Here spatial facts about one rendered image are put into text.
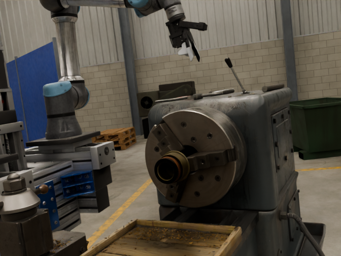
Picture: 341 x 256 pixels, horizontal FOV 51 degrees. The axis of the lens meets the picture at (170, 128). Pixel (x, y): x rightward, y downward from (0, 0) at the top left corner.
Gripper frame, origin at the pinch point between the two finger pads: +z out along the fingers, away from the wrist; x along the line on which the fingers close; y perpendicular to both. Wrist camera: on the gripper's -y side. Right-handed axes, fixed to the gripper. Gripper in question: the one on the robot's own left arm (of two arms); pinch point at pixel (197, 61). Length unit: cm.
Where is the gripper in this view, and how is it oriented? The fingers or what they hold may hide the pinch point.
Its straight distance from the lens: 155.4
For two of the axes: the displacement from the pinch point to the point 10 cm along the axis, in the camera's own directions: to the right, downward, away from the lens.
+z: 3.4, 9.4, 0.5
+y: -9.0, 3.0, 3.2
